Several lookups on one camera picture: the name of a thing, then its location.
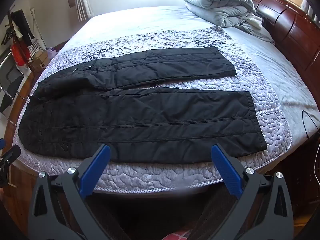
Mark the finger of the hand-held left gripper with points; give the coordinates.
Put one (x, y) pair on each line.
(11, 156)
(2, 144)

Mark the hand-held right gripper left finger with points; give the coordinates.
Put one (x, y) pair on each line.
(96, 170)

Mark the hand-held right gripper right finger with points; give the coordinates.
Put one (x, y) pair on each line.
(225, 168)

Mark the black pants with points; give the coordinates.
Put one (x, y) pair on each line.
(137, 120)

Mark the black metal chair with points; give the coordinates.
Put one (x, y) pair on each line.
(10, 80)

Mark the person's plaid clothing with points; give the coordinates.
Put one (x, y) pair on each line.
(175, 234)

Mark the cardboard boxes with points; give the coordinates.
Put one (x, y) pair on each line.
(39, 60)

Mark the hanging red garment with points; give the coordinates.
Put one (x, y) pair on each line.
(20, 53)

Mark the purple container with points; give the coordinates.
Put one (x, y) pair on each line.
(51, 52)

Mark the hanging black garment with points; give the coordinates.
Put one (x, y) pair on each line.
(22, 25)

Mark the white pole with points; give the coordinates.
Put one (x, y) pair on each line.
(37, 27)

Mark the white cloth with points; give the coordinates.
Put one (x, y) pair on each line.
(255, 22)

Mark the dark wooden headboard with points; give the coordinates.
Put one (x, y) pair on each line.
(287, 30)

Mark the folded grey duvet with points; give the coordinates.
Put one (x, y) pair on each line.
(225, 16)

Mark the bed with grey sheet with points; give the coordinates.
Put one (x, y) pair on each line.
(150, 22)

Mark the grey curtain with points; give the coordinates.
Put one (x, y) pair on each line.
(82, 2)
(307, 7)

